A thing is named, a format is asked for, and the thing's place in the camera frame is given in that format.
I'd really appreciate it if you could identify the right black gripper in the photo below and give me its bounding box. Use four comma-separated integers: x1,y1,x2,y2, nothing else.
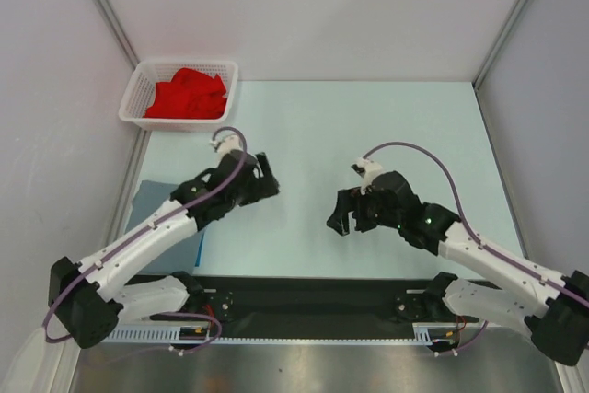
326,186,403,236

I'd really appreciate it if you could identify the grey t shirt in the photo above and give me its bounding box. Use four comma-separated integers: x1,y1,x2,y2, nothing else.
125,180,203,260

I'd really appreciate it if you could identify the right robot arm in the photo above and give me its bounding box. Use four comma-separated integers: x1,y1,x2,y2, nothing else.
326,171,588,366

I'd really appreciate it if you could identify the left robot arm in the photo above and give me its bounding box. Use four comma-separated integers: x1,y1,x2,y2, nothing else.
48,149,279,349

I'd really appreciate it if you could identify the folded blue t shirt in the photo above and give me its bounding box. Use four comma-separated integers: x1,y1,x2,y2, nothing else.
194,232,205,268

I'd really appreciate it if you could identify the red t shirt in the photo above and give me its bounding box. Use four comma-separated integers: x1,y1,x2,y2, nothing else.
144,68,227,120

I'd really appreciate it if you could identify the white plastic basket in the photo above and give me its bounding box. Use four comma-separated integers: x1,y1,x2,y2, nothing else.
118,57,239,132

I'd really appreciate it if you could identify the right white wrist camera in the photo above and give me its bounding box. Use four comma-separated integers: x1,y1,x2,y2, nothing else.
351,157,384,195

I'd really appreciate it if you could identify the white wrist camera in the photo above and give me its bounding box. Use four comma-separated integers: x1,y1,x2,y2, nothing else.
210,133,243,157
351,157,384,195

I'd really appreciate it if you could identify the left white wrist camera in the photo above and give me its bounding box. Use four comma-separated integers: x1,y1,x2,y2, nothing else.
210,133,243,157

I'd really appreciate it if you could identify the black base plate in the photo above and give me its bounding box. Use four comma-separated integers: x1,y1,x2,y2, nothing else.
123,274,498,340

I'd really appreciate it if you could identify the white slotted cable duct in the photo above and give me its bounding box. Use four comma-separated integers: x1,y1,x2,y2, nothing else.
102,316,463,346

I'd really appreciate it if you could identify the left aluminium corner post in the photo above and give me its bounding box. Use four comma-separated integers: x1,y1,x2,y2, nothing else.
92,0,140,70

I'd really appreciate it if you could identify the aluminium corner post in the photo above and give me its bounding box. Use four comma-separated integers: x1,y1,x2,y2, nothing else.
92,0,140,70
472,0,533,93

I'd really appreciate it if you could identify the right aluminium corner post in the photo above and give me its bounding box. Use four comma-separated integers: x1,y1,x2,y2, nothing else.
472,0,533,93

